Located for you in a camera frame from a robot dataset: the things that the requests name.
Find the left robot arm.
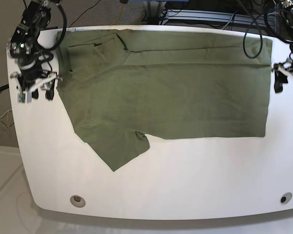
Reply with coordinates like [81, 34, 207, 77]
[262, 0, 293, 94]

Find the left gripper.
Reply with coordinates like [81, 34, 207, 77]
[272, 57, 293, 93]

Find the silver equipment rack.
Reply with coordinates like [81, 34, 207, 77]
[144, 0, 264, 26]

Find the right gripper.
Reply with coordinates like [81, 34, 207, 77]
[10, 65, 63, 100]

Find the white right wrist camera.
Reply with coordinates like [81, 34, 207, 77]
[17, 91, 32, 104]

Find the left table grommet hole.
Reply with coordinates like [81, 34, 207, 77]
[70, 195, 86, 208]

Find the table grommet hole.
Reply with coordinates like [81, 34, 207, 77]
[280, 192, 293, 204]
[70, 195, 86, 208]

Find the right table grommet hole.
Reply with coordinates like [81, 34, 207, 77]
[280, 192, 293, 204]

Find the olive green T-shirt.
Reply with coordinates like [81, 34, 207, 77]
[56, 30, 273, 171]

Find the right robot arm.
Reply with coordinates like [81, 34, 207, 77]
[8, 0, 67, 104]

